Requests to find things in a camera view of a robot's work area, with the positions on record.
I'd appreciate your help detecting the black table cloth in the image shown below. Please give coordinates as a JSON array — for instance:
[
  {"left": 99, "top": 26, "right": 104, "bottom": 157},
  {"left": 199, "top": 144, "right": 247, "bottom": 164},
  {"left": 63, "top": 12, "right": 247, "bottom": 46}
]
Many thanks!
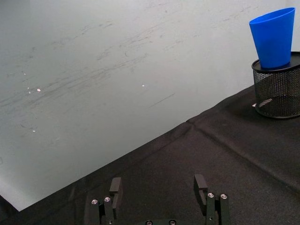
[{"left": 0, "top": 84, "right": 300, "bottom": 225}]

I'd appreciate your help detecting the black wire mesh holder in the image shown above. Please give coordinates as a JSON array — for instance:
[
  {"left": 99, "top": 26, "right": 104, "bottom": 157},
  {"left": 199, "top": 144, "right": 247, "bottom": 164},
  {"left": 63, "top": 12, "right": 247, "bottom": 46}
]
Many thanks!
[{"left": 251, "top": 51, "right": 300, "bottom": 119}]

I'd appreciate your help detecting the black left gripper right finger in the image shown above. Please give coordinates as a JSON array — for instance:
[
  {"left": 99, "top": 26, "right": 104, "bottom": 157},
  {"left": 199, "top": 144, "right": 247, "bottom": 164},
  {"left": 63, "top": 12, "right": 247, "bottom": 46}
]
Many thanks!
[{"left": 193, "top": 174, "right": 231, "bottom": 225}]

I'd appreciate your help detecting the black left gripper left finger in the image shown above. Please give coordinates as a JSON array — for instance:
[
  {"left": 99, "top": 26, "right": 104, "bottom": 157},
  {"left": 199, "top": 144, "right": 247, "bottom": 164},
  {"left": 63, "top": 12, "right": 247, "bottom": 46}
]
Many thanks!
[{"left": 84, "top": 177, "right": 123, "bottom": 225}]

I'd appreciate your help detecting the blue plastic cup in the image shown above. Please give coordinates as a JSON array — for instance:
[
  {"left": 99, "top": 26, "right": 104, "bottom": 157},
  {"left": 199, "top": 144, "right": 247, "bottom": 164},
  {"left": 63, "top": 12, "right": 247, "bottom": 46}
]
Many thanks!
[{"left": 248, "top": 7, "right": 296, "bottom": 69}]

